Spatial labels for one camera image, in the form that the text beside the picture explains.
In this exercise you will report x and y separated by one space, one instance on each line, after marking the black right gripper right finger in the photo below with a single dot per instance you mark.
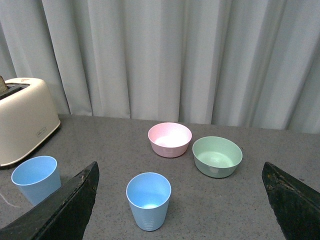
296 206

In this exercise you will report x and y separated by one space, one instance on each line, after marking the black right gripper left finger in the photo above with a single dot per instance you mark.
63 215

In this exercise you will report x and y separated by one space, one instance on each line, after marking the blue cup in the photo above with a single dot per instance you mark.
37 178
149 195

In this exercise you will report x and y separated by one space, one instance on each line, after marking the green bowl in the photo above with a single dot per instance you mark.
216 157

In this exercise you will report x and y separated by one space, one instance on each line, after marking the cream white toaster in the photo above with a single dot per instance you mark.
28 116

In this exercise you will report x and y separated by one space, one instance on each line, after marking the pink bowl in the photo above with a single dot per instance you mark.
169 139

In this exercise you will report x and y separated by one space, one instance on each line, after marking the toast bread slice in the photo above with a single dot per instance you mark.
3 86

